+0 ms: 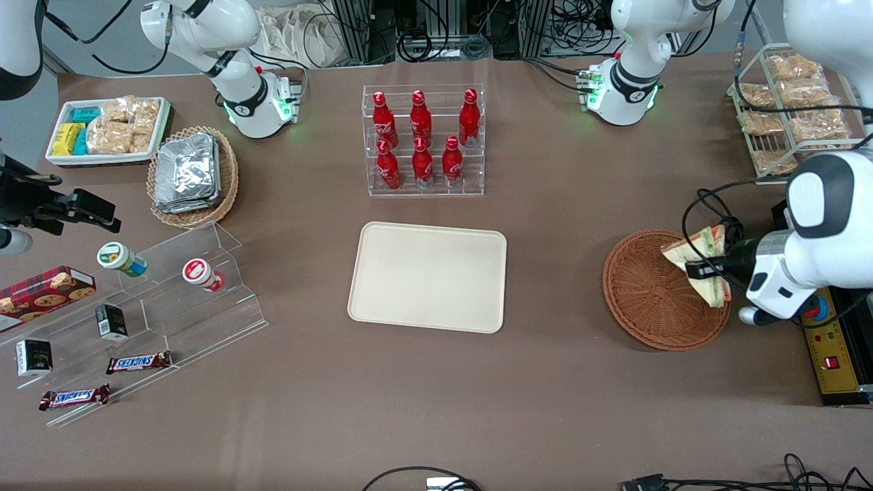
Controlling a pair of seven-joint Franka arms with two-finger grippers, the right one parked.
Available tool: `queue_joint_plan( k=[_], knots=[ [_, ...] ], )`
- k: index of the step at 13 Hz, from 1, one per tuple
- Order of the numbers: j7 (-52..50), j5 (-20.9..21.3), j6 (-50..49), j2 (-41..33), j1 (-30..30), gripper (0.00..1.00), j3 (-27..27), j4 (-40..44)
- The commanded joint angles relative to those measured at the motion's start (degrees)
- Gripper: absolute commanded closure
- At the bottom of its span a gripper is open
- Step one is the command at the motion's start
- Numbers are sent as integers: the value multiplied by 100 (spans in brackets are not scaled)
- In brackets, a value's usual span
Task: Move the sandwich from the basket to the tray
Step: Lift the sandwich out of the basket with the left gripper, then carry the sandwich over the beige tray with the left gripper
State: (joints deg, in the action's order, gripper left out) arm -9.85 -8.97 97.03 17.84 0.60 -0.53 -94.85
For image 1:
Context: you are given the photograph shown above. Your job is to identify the red plaid cookie box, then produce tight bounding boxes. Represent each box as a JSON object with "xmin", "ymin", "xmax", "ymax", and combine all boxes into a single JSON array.
[{"xmin": 0, "ymin": 265, "xmax": 98, "ymax": 334}]

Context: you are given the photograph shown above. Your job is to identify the brown round wicker basket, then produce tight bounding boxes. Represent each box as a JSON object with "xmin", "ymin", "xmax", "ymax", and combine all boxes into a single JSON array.
[{"xmin": 602, "ymin": 230, "xmax": 733, "ymax": 352}]

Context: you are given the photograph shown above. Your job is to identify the black background cable bundle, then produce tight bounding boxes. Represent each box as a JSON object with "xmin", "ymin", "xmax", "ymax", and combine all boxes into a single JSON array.
[{"xmin": 394, "ymin": 24, "xmax": 493, "ymax": 63}]

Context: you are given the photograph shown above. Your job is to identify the beige plastic tray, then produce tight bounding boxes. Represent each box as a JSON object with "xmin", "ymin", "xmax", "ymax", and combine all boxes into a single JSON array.
[{"xmin": 348, "ymin": 222, "xmax": 508, "ymax": 334}]

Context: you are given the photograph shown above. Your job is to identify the white rectangular snack tray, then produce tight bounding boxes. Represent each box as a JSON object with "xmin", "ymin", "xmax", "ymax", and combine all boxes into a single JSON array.
[{"xmin": 45, "ymin": 97, "xmax": 172, "ymax": 167}]

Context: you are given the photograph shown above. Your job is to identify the red cola bottle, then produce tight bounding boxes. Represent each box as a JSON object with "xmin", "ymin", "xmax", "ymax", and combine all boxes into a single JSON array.
[
  {"xmin": 442, "ymin": 135, "xmax": 464, "ymax": 189},
  {"xmin": 458, "ymin": 89, "xmax": 481, "ymax": 148},
  {"xmin": 410, "ymin": 89, "xmax": 433, "ymax": 145},
  {"xmin": 376, "ymin": 140, "xmax": 402, "ymax": 191},
  {"xmin": 412, "ymin": 136, "xmax": 435, "ymax": 190},
  {"xmin": 372, "ymin": 91, "xmax": 399, "ymax": 147}
]

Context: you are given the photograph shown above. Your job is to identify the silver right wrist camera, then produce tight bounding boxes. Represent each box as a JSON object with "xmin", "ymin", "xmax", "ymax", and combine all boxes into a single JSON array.
[{"xmin": 0, "ymin": 228, "xmax": 33, "ymax": 257}]

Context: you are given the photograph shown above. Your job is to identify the green lid yogurt cup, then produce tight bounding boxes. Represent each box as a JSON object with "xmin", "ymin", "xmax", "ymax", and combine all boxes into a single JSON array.
[{"xmin": 96, "ymin": 241, "xmax": 148, "ymax": 278}]

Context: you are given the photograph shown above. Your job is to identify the light tan wicker basket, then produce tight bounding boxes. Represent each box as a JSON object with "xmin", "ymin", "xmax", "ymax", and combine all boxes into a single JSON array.
[{"xmin": 147, "ymin": 126, "xmax": 240, "ymax": 229}]

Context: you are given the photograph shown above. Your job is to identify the black power cable with plug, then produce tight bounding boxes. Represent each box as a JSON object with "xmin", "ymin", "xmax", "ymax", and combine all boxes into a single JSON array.
[{"xmin": 696, "ymin": 188, "xmax": 746, "ymax": 237}]

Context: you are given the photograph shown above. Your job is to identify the black tangled cables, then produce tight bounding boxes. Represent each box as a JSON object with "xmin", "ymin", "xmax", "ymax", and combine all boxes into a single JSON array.
[{"xmin": 665, "ymin": 453, "xmax": 873, "ymax": 491}]

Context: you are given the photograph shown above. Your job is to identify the small black gold-print box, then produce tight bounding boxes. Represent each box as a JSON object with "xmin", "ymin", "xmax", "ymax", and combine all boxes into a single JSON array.
[{"xmin": 16, "ymin": 339, "xmax": 54, "ymax": 378}]

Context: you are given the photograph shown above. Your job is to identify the crumpled clear plastic bag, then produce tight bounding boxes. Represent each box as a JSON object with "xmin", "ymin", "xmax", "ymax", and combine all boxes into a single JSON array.
[{"xmin": 256, "ymin": 5, "xmax": 350, "ymax": 70}]

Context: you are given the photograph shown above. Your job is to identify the clear acrylic stepped shelf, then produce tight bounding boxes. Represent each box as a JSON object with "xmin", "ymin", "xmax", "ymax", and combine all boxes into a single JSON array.
[{"xmin": 0, "ymin": 222, "xmax": 269, "ymax": 429}]

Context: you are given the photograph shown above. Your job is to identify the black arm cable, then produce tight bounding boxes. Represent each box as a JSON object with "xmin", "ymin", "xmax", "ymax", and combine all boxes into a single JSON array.
[
  {"xmin": 40, "ymin": 0, "xmax": 173, "ymax": 76},
  {"xmin": 682, "ymin": 0, "xmax": 873, "ymax": 271}
]

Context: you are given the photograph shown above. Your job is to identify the black machine with yellow panel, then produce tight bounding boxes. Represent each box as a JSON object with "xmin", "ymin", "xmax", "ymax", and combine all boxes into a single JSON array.
[{"xmin": 771, "ymin": 198, "xmax": 873, "ymax": 408}]

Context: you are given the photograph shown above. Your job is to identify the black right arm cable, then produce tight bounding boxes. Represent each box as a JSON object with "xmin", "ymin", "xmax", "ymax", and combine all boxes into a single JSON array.
[{"xmin": 40, "ymin": 0, "xmax": 173, "ymax": 76}]

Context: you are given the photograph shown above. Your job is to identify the clear bag of fried snacks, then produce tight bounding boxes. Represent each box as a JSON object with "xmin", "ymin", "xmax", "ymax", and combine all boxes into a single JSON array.
[
  {"xmin": 753, "ymin": 149, "xmax": 797, "ymax": 176},
  {"xmin": 739, "ymin": 83, "xmax": 780, "ymax": 108},
  {"xmin": 780, "ymin": 78, "xmax": 831, "ymax": 108},
  {"xmin": 743, "ymin": 112, "xmax": 786, "ymax": 138},
  {"xmin": 790, "ymin": 108, "xmax": 852, "ymax": 145},
  {"xmin": 769, "ymin": 54, "xmax": 821, "ymax": 80}
]

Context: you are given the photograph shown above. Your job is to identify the clear acrylic bottle rack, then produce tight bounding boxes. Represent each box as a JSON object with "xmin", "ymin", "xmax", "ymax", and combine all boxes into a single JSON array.
[{"xmin": 362, "ymin": 84, "xmax": 486, "ymax": 198}]

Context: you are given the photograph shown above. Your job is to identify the black looped cable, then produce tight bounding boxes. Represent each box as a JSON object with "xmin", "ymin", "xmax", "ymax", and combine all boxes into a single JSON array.
[{"xmin": 361, "ymin": 466, "xmax": 482, "ymax": 491}]

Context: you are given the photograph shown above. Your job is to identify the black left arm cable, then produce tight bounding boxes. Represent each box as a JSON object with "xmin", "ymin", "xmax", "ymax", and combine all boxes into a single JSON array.
[{"xmin": 682, "ymin": 0, "xmax": 873, "ymax": 271}]

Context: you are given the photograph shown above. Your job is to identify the yellow snack packet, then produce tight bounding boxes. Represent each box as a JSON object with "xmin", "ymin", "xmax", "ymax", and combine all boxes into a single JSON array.
[{"xmin": 53, "ymin": 123, "xmax": 85, "ymax": 157}]

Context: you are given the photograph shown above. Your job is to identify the red lid yogurt cup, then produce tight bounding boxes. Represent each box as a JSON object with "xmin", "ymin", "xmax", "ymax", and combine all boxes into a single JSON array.
[{"xmin": 182, "ymin": 258, "xmax": 225, "ymax": 293}]

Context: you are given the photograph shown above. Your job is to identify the small black barcode box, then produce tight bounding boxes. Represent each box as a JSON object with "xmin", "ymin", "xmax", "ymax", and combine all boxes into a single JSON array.
[{"xmin": 95, "ymin": 304, "xmax": 130, "ymax": 342}]

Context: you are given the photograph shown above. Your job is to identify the cream wire rack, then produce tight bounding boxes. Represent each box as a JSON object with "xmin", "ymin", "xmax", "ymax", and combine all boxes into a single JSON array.
[{"xmin": 730, "ymin": 42, "xmax": 870, "ymax": 186}]

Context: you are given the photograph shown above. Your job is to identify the silver foil packet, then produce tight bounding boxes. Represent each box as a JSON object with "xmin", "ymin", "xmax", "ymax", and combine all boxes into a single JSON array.
[
  {"xmin": 156, "ymin": 140, "xmax": 224, "ymax": 214},
  {"xmin": 153, "ymin": 133, "xmax": 219, "ymax": 209}
]

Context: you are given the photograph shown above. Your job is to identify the triangle sandwich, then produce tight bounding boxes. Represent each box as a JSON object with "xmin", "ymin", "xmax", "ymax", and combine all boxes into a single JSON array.
[{"xmin": 660, "ymin": 224, "xmax": 733, "ymax": 310}]

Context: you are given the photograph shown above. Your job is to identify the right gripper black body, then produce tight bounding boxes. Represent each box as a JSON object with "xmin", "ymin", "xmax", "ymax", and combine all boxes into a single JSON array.
[{"xmin": 0, "ymin": 154, "xmax": 63, "ymax": 234}]

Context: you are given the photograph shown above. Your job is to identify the aluminium frame profile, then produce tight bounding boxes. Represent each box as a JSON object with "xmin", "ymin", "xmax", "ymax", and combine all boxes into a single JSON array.
[
  {"xmin": 333, "ymin": 0, "xmax": 374, "ymax": 66},
  {"xmin": 517, "ymin": 0, "xmax": 554, "ymax": 59}
]

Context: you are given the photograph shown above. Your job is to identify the brown Snickers bar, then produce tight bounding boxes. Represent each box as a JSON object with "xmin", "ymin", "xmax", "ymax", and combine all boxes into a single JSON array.
[
  {"xmin": 106, "ymin": 351, "xmax": 173, "ymax": 376},
  {"xmin": 39, "ymin": 384, "xmax": 111, "ymax": 412}
]

